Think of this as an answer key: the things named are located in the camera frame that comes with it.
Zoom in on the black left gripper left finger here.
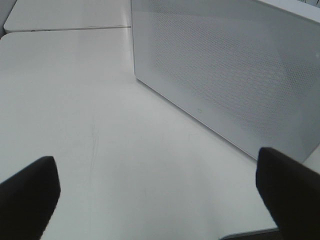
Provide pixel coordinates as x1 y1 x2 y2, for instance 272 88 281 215
0 156 61 240

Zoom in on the white microwave door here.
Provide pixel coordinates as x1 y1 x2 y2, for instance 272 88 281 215
131 0 320 162

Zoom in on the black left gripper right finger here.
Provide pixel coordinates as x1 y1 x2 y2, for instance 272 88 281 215
255 147 320 240

